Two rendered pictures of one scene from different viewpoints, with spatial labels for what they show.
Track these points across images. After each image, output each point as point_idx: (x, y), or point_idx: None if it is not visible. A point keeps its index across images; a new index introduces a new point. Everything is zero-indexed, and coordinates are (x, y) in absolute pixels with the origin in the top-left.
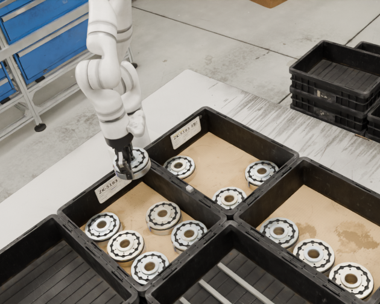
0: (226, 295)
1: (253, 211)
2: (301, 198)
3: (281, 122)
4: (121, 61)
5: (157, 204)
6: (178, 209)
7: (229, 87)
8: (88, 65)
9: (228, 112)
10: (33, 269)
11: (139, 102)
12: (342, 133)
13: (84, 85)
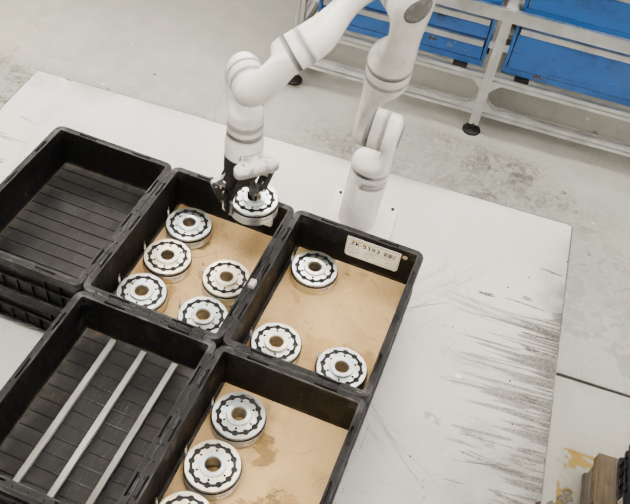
0: (133, 387)
1: (249, 369)
2: (320, 433)
3: (514, 387)
4: (369, 108)
5: (241, 266)
6: (240, 291)
7: (559, 294)
8: (241, 61)
9: (501, 310)
10: (117, 188)
11: (375, 173)
12: (532, 482)
13: (225, 75)
